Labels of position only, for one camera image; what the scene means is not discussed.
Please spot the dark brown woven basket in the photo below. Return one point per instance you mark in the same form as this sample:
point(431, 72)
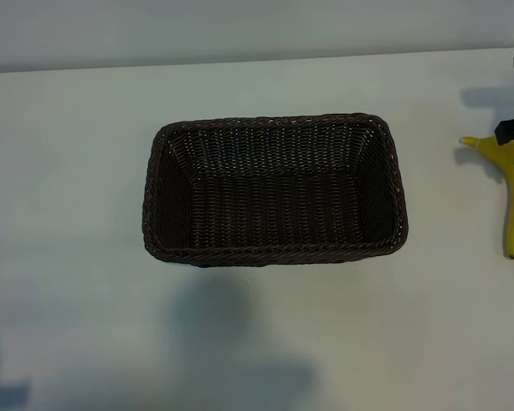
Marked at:
point(274, 201)

